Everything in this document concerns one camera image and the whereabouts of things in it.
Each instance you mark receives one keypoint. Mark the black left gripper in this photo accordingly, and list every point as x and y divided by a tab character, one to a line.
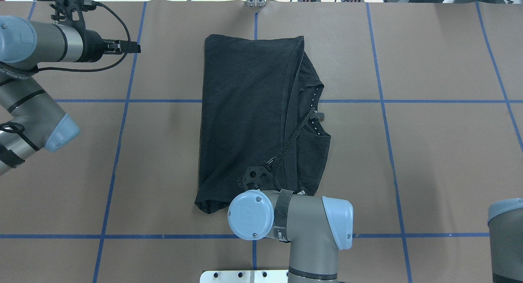
90	49

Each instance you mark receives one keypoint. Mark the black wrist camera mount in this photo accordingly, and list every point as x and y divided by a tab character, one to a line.
70	12
256	178

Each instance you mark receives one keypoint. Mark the black graphic t-shirt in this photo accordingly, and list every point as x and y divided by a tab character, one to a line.
260	101

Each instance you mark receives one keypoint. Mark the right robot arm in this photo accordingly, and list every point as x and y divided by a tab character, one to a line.
317	228

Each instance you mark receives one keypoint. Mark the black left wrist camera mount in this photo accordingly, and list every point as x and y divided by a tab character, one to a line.
70	12

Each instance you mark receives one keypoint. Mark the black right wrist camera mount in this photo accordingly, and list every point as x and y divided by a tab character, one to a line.
256	178

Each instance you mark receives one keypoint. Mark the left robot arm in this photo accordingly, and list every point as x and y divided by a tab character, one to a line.
37	120

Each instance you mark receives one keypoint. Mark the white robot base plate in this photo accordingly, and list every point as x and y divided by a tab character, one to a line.
244	276

